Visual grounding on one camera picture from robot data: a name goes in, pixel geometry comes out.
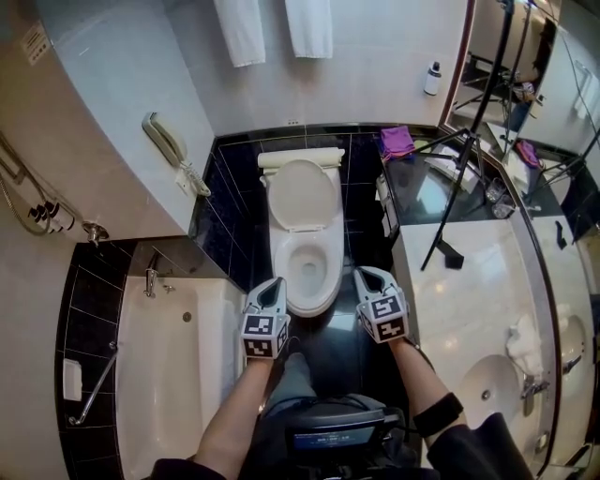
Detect right hand-held gripper cable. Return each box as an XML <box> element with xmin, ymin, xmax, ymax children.
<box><xmin>406</xmin><ymin>337</ymin><xmax>435</xmax><ymax>371</ymax></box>

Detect white soap dish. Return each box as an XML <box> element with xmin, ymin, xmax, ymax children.
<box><xmin>63</xmin><ymin>358</ymin><xmax>84</xmax><ymax>402</ymax></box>

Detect beige wall telephone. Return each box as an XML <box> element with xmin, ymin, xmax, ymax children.
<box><xmin>142</xmin><ymin>111</ymin><xmax>188</xmax><ymax>169</ymax></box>

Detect folded white towel on counter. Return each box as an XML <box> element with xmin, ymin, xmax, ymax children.
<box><xmin>424</xmin><ymin>142</ymin><xmax>484</xmax><ymax>193</ymax></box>

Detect person's blue jeans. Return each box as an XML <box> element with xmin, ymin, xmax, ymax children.
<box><xmin>262</xmin><ymin>351</ymin><xmax>324</xmax><ymax>423</ymax></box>

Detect chrome shower hose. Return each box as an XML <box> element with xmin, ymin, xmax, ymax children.
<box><xmin>0</xmin><ymin>175</ymin><xmax>53</xmax><ymax>237</ymax></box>

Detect person's right forearm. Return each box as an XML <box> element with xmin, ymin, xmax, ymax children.
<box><xmin>388</xmin><ymin>339</ymin><xmax>465</xmax><ymax>451</ymax></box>

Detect framed wall mirror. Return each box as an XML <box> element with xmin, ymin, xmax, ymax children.
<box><xmin>440</xmin><ymin>0</ymin><xmax>600</xmax><ymax>245</ymax></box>

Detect white bathtub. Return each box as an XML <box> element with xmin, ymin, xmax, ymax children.
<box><xmin>115</xmin><ymin>276</ymin><xmax>257</xmax><ymax>474</ymax></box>

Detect chrome bathtub spout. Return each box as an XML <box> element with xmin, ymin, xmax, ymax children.
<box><xmin>142</xmin><ymin>252</ymin><xmax>158</xmax><ymax>299</ymax></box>

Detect chrome shower valve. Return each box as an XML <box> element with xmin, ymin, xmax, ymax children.
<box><xmin>82</xmin><ymin>219</ymin><xmax>110</xmax><ymax>248</ymax></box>

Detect crumpled white washcloth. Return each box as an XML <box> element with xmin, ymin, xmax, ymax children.
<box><xmin>505</xmin><ymin>313</ymin><xmax>543</xmax><ymax>374</ymax></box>

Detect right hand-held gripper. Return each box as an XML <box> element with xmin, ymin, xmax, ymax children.
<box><xmin>352</xmin><ymin>265</ymin><xmax>411</xmax><ymax>347</ymax></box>

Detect black device with screen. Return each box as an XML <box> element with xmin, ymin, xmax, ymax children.
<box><xmin>276</xmin><ymin>396</ymin><xmax>409</xmax><ymax>480</ymax></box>

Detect person's left forearm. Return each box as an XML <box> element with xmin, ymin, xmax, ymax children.
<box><xmin>194</xmin><ymin>358</ymin><xmax>276</xmax><ymax>465</ymax></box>

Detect coiled telephone cord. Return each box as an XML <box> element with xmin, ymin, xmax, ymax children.
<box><xmin>180</xmin><ymin>161</ymin><xmax>212</xmax><ymax>198</ymax></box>

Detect black tripod light stand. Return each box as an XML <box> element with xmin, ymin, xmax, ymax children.
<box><xmin>412</xmin><ymin>0</ymin><xmax>512</xmax><ymax>272</ymax></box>

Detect chrome sink faucet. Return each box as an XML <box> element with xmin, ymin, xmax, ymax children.
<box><xmin>519</xmin><ymin>374</ymin><xmax>550</xmax><ymax>417</ymax></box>

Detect white toilet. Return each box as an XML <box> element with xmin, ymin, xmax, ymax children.
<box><xmin>260</xmin><ymin>161</ymin><xmax>343</xmax><ymax>318</ymax></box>

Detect white wall notice sign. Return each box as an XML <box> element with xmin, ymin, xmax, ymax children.
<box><xmin>21</xmin><ymin>22</ymin><xmax>52</xmax><ymax>66</ymax></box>

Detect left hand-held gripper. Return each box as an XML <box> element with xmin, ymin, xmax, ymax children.
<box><xmin>240</xmin><ymin>277</ymin><xmax>293</xmax><ymax>363</ymax></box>

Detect chrome bathtub grab bar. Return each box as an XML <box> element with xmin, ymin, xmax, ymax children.
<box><xmin>68</xmin><ymin>340</ymin><xmax>118</xmax><ymax>427</ymax></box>

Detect purple cloth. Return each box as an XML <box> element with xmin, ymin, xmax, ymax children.
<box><xmin>379</xmin><ymin>125</ymin><xmax>417</xmax><ymax>158</ymax></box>

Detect white toiletry bottle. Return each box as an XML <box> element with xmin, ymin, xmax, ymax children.
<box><xmin>27</xmin><ymin>213</ymin><xmax>71</xmax><ymax>234</ymax></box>
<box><xmin>39</xmin><ymin>201</ymin><xmax>79</xmax><ymax>224</ymax></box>
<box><xmin>33</xmin><ymin>206</ymin><xmax>76</xmax><ymax>229</ymax></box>

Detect black armband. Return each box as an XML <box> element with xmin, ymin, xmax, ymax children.
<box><xmin>412</xmin><ymin>392</ymin><xmax>465</xmax><ymax>440</ymax></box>

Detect white wall soap dispenser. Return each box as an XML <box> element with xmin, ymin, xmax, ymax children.
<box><xmin>423</xmin><ymin>60</ymin><xmax>443</xmax><ymax>98</ymax></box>

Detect white sink basin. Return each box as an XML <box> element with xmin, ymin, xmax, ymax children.
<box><xmin>457</xmin><ymin>353</ymin><xmax>521</xmax><ymax>440</ymax></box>

